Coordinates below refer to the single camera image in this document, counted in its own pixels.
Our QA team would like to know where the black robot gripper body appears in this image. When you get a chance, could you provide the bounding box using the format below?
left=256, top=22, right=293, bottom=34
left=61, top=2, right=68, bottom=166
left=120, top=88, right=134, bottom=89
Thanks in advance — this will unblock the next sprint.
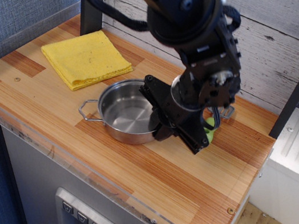
left=140, top=75, right=209, bottom=154

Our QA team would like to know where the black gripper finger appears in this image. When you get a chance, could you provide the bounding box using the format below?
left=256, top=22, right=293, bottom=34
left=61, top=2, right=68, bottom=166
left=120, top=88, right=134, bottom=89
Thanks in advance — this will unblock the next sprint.
left=153, top=122, right=178, bottom=142
left=148, top=108, right=161, bottom=132

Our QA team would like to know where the stainless steel pot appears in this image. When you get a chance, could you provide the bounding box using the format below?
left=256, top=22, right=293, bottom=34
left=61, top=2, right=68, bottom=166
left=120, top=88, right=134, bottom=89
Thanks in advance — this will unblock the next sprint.
left=79, top=79, right=159, bottom=145

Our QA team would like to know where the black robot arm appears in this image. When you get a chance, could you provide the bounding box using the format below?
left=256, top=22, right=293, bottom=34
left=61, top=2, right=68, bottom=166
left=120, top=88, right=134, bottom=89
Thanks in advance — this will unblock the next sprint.
left=140, top=0, right=241, bottom=153

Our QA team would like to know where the green grey toy spatula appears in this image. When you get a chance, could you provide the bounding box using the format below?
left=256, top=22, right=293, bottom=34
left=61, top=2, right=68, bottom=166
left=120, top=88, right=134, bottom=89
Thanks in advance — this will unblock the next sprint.
left=204, top=106, right=235, bottom=143

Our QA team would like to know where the yellow folded cloth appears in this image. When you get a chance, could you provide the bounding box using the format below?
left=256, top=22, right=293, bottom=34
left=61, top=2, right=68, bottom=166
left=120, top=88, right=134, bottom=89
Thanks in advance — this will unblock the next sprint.
left=41, top=31, right=133, bottom=91

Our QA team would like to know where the silver dispenser button panel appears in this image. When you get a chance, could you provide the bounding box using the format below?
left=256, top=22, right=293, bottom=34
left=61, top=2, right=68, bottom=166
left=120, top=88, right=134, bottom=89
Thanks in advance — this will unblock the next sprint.
left=55, top=187, right=114, bottom=224

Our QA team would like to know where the grey toy fridge cabinet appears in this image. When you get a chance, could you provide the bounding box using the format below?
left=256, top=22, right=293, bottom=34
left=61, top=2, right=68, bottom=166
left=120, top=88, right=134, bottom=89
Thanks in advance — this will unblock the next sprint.
left=0, top=123, right=229, bottom=224

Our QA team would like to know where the white ribbed side unit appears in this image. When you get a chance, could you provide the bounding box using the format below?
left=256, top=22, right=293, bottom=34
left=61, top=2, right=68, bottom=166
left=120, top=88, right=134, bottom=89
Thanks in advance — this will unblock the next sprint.
left=249, top=109, right=299, bottom=224

